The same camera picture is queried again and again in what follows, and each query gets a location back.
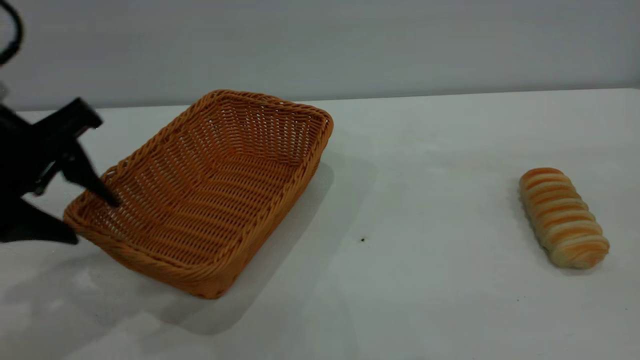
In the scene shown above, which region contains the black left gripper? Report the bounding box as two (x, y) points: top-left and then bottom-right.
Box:
(0, 97), (121, 246)

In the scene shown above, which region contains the orange woven wicker basket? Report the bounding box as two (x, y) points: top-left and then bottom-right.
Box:
(63, 89), (334, 300)

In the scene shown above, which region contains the striped long bread roll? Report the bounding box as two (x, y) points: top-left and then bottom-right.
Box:
(518, 167), (610, 270)

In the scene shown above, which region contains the black cable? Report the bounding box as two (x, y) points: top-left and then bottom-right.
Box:
(0, 0), (24, 67)

